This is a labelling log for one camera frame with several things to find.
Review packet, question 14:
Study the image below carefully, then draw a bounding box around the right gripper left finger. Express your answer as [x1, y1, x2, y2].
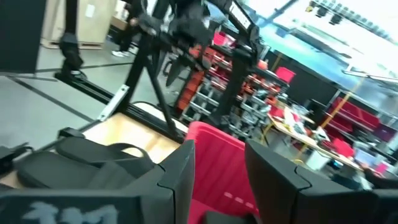
[0, 139, 197, 224]

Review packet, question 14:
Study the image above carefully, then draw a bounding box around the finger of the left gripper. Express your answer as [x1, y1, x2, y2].
[165, 55, 188, 88]

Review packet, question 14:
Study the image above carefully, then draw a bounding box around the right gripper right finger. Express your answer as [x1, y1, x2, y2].
[244, 139, 398, 224]

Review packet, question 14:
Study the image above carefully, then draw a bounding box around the black slide ribbed strap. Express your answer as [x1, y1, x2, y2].
[14, 151, 139, 191]

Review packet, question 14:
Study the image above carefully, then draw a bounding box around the red desk bin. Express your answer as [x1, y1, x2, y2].
[330, 136, 356, 159]

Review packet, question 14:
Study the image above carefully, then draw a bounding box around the red plastic bin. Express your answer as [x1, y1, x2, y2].
[185, 120, 261, 224]

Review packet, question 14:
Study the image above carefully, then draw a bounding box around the small red storage bin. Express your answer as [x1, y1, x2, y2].
[274, 66, 297, 85]

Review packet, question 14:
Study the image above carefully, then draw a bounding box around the black rack of parts bins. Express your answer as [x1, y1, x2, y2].
[175, 46, 282, 139]

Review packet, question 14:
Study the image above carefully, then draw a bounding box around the white trash can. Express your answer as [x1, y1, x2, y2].
[305, 148, 333, 172]

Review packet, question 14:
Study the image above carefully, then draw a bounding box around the person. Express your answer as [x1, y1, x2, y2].
[111, 0, 149, 58]

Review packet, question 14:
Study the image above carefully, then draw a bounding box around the long wooden work desk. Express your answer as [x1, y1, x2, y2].
[266, 111, 371, 172]

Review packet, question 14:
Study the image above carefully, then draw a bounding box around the plywood crate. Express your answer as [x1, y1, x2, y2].
[40, 0, 118, 50]

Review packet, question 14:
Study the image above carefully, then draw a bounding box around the black flat panel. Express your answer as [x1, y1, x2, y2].
[0, 0, 48, 75]

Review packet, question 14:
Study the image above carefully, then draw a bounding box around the black aluminium table frame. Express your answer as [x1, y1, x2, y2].
[54, 29, 190, 144]

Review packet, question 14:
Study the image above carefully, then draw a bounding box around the silver aluminium rail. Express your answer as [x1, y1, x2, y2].
[97, 83, 131, 123]

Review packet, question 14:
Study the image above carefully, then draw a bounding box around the black rail bracket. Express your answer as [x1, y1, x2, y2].
[0, 143, 34, 177]

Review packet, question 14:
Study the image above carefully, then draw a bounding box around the wire shelf with red bins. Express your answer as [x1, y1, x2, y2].
[322, 95, 398, 144]

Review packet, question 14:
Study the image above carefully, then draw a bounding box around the yellow hanging cable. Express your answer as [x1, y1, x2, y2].
[260, 77, 365, 165]

